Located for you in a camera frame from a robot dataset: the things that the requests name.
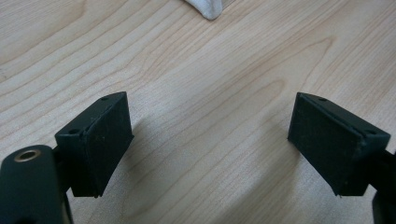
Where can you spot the panda plush toy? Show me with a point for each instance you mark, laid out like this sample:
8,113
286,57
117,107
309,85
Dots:
207,7

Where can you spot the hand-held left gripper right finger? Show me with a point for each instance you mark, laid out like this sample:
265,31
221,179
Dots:
333,146

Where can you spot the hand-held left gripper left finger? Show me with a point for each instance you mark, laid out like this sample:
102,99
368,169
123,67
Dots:
99,146

